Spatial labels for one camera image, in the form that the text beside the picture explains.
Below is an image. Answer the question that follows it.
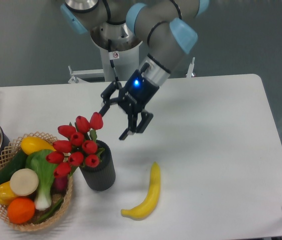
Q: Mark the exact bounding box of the yellow squash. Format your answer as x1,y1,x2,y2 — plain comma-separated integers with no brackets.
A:
20,136,55,155

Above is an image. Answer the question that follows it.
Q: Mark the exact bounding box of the green bean pod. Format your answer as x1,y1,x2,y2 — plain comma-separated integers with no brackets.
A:
34,199,64,224

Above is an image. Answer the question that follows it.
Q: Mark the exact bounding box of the yellow bell pepper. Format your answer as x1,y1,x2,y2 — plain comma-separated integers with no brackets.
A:
0,181,18,206

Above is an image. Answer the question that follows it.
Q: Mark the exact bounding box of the red tulip bouquet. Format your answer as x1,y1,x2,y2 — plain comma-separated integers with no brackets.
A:
46,112,105,179

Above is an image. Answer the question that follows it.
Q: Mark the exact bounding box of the orange fruit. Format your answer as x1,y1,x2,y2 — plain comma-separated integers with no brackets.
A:
7,197,36,224

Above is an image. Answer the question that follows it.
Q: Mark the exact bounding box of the yellow banana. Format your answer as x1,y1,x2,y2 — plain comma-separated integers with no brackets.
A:
120,162,161,221

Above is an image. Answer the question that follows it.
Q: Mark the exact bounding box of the beige round disc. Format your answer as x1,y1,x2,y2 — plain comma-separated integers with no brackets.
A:
9,168,39,196

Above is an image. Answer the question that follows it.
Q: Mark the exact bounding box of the green cucumber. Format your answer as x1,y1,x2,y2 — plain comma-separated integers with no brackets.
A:
0,149,28,185

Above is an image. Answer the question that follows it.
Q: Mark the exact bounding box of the woven wicker basket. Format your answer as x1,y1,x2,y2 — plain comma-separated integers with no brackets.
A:
0,132,73,232

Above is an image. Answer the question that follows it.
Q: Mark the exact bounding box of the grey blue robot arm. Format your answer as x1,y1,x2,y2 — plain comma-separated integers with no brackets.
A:
60,0,209,140

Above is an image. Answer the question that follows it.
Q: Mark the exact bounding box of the green bok choy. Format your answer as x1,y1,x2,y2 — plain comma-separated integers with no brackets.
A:
25,149,57,211

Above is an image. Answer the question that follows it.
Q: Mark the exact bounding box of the dark grey ribbed vase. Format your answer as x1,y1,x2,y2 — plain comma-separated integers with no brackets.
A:
80,140,116,191

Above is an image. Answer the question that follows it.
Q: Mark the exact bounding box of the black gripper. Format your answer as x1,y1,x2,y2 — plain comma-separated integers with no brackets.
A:
98,69,160,141

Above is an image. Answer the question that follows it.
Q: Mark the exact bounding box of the purple red onion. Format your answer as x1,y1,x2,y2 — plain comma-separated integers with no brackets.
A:
53,176,68,192

